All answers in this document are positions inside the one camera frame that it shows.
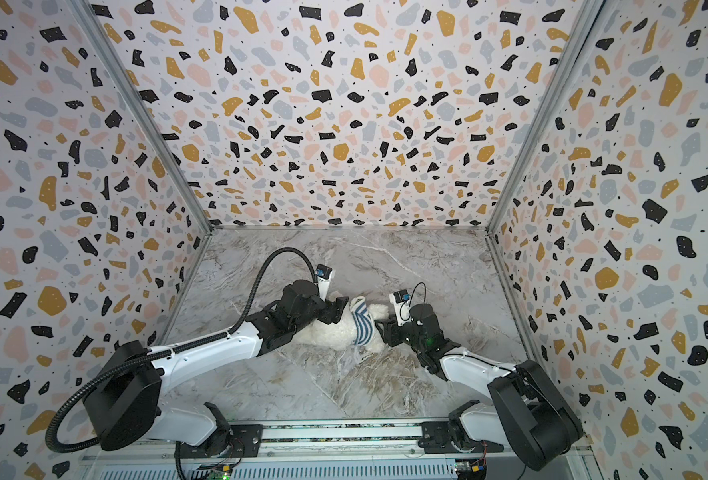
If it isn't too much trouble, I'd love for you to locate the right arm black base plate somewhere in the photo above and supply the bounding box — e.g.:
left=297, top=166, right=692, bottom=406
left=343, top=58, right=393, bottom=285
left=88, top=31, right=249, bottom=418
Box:
left=418, top=420, right=505, bottom=456

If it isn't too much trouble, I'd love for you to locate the white fluffy teddy bear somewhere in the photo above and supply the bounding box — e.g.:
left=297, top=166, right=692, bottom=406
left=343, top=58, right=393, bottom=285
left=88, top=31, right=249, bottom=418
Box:
left=293, top=297, right=390, bottom=354

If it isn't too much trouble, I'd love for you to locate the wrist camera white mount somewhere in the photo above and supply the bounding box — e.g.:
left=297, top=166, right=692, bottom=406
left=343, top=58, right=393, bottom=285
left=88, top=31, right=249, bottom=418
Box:
left=389, top=289, right=412, bottom=326
left=316, top=264, right=335, bottom=300

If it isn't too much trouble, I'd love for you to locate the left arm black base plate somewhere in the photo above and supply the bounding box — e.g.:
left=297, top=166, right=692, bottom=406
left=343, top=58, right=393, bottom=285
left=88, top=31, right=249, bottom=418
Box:
left=179, top=424, right=264, bottom=460

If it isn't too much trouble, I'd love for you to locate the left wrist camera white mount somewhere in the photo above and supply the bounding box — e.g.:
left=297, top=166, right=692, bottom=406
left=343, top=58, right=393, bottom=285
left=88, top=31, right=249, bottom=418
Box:
left=316, top=264, right=335, bottom=300

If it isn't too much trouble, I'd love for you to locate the blue white striped knit sweater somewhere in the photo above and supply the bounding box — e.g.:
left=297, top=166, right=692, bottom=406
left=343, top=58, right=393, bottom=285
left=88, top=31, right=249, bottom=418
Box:
left=349, top=296, right=375, bottom=346

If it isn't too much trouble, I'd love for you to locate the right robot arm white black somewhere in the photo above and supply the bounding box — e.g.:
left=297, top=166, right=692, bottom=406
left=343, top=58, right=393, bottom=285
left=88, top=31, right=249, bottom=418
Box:
left=371, top=304, right=584, bottom=471

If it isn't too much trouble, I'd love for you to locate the black corrugated cable conduit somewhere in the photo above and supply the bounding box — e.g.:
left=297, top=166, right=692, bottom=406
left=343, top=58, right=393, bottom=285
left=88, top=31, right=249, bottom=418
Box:
left=44, top=247, right=319, bottom=454

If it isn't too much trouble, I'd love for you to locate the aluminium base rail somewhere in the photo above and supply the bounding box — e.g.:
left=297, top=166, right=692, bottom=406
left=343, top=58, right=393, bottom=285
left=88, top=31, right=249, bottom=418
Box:
left=77, top=416, right=595, bottom=463

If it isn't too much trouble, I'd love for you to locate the grey vented cable duct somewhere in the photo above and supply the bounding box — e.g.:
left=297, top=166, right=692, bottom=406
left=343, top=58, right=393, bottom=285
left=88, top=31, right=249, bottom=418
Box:
left=95, top=460, right=458, bottom=479

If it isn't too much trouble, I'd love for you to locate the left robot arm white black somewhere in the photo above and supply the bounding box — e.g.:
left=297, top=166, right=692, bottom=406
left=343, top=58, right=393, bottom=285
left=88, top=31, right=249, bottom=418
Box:
left=45, top=280, right=349, bottom=453

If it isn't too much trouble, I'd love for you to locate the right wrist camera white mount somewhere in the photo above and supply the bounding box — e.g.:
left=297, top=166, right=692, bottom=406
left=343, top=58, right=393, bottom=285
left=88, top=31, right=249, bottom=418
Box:
left=389, top=289, right=412, bottom=326

